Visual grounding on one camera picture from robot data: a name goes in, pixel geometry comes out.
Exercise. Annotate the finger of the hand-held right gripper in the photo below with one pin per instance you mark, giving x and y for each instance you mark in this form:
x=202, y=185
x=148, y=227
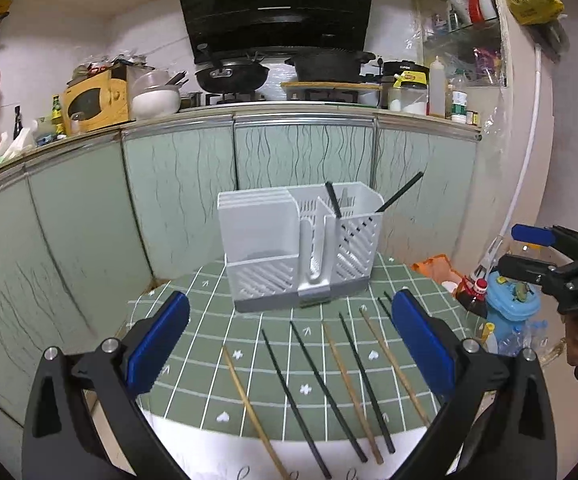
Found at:
x=521, y=266
x=531, y=234

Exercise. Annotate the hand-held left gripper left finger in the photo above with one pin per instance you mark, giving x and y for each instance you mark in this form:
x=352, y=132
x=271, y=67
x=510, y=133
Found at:
x=161, y=340

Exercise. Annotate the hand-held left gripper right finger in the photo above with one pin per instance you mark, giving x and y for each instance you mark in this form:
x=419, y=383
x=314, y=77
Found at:
x=421, y=340

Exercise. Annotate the wooden chopstick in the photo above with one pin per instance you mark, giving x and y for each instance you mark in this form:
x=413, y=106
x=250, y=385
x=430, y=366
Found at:
x=251, y=406
x=353, y=393
x=394, y=366

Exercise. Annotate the black chopstick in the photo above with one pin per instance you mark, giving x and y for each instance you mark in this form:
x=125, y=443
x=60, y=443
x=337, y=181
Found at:
x=332, y=200
x=366, y=382
x=329, y=392
x=401, y=191
x=385, y=307
x=295, y=402

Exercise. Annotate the white grey utensil holder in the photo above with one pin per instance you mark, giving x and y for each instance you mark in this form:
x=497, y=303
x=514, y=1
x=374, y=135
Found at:
x=254, y=230

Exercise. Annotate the white bowl with utensils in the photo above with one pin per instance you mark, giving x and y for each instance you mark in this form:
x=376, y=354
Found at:
x=154, y=102

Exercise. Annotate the blue plastic container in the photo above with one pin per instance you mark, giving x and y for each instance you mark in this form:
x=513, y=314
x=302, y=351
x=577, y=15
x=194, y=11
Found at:
x=511, y=305

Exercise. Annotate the dark sauce bottle red cap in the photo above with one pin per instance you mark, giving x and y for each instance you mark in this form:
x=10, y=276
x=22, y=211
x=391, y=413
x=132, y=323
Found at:
x=474, y=300

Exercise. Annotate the clear plastic water bottle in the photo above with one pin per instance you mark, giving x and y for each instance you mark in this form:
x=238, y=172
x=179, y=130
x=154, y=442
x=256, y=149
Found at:
x=514, y=337

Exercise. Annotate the orange plastic bag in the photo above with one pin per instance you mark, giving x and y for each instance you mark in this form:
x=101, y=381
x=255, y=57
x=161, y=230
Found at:
x=434, y=267

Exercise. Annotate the green checked tablecloth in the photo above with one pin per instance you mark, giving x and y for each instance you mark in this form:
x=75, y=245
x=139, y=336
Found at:
x=269, y=320

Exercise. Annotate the white pipe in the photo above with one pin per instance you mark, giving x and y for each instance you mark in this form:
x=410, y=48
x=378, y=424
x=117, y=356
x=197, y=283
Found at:
x=536, y=110

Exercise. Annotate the small seasoning jars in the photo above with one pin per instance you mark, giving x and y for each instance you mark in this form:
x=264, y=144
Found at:
x=473, y=118

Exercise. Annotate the green label bottle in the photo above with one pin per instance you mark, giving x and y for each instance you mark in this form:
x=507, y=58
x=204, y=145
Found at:
x=459, y=107

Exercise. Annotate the green kitchen cabinet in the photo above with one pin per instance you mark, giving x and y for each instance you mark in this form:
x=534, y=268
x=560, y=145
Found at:
x=179, y=185

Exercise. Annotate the white squeeze bottle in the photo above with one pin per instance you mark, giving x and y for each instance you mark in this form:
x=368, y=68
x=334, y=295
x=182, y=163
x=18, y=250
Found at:
x=437, y=90

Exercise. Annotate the clear canister with yellow lid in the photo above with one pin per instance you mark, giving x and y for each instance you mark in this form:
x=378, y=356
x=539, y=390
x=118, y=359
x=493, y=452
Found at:
x=409, y=100

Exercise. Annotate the red white packet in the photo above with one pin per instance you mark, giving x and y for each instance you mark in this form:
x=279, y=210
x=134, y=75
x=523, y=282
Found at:
x=479, y=0

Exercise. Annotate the yellow microwave oven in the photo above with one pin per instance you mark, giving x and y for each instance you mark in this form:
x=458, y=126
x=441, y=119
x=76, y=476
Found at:
x=94, y=105

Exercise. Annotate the white plastic bag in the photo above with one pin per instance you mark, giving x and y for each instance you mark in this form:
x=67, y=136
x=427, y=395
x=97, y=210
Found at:
x=14, y=145

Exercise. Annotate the small green bottle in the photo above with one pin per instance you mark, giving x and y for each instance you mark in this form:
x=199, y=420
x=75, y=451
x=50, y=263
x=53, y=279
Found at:
x=57, y=115

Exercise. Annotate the wooden board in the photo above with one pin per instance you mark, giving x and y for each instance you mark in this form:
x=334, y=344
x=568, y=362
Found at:
x=329, y=85

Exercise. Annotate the black cooking pot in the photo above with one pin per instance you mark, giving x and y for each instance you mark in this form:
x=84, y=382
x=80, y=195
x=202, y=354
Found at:
x=326, y=65

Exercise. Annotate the black wok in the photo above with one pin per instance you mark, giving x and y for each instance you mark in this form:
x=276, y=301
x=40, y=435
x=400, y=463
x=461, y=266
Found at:
x=231, y=77

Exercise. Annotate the glass wall shelf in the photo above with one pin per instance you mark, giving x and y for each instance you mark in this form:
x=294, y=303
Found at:
x=469, y=25

